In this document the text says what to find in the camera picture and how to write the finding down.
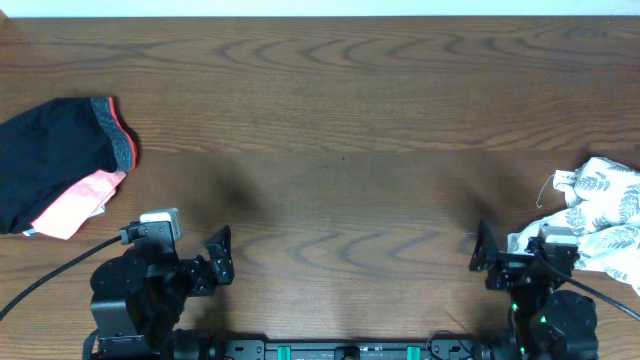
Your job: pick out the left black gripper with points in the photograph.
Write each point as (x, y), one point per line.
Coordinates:
(218, 248)

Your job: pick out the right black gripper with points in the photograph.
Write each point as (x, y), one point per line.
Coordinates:
(511, 266)

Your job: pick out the white fern print cloth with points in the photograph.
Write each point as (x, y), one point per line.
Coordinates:
(602, 211)

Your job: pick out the black leggings with red waistband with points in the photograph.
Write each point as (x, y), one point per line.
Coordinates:
(49, 148)

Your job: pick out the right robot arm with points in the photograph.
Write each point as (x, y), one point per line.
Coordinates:
(544, 321)

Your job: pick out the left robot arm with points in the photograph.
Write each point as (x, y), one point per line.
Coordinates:
(138, 297)

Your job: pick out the pink folded cloth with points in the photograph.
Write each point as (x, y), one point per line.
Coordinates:
(63, 218)

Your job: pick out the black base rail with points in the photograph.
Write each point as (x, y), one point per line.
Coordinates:
(434, 348)

